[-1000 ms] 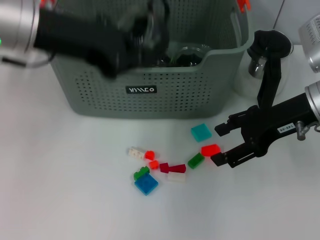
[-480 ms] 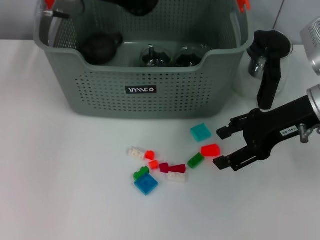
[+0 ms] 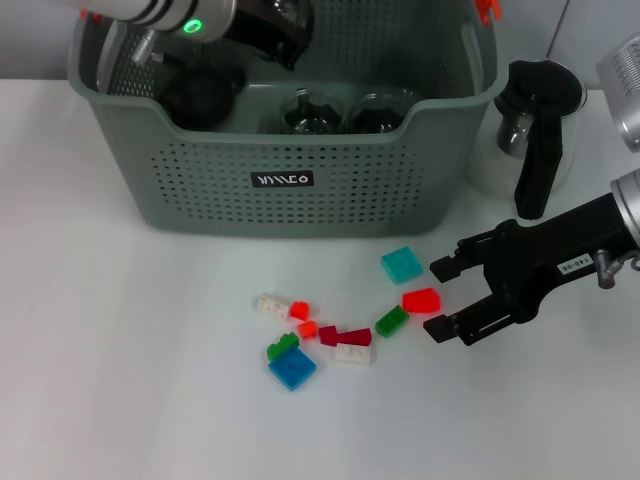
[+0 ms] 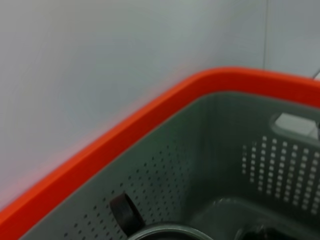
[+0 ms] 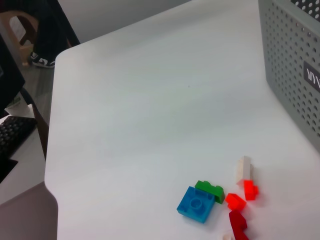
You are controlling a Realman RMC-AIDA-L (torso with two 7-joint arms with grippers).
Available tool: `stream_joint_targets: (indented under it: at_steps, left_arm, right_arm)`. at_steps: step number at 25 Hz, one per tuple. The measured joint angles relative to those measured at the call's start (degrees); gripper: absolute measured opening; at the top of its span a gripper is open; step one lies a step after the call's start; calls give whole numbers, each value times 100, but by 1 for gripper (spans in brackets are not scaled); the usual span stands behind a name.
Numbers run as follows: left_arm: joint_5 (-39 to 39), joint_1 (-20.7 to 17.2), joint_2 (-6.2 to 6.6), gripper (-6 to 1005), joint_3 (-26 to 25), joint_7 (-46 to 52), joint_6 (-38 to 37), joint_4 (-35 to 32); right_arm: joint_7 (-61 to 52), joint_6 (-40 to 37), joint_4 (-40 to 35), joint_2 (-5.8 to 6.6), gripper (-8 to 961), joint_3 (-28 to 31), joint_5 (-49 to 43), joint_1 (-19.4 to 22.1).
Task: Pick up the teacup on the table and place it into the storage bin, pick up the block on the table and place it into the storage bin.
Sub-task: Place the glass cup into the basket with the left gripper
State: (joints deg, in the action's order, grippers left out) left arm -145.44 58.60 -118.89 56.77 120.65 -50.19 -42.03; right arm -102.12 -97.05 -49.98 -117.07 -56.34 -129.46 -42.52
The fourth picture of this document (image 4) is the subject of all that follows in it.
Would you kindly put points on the round glass jar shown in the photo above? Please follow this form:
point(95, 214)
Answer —
point(127, 212)

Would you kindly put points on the grey perforated basket, orange rim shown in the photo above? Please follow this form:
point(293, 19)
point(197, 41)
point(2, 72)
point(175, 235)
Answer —
point(125, 130)

